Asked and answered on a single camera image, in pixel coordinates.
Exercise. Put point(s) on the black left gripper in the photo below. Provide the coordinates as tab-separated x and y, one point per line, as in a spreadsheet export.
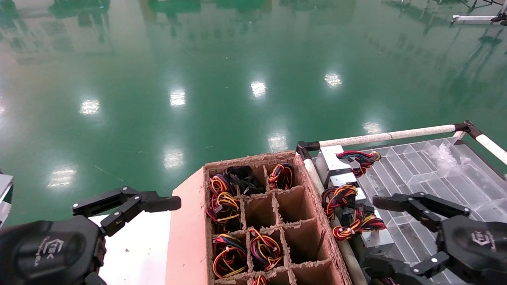
43	249

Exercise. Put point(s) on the small clear plastic bag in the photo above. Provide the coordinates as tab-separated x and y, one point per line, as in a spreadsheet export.
445	154

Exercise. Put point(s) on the black tripod stand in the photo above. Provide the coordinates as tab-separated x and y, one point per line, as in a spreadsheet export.
485	4

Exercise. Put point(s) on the brown cardboard divider box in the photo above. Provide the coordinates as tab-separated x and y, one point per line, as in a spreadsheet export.
186	237

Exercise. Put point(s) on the grey metal table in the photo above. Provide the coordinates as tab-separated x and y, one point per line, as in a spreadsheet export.
4	198

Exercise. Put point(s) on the white tubular cart frame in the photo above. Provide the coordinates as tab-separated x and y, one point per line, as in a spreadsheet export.
396	136

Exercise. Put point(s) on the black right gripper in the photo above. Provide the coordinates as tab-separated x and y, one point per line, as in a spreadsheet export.
475	249

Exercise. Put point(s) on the white table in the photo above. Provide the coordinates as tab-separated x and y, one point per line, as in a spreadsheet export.
134	249

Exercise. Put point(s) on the white metal stand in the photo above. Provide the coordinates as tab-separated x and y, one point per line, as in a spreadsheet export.
475	19

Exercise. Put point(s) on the clear plastic divider tray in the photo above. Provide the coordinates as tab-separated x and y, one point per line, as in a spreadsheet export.
412	166

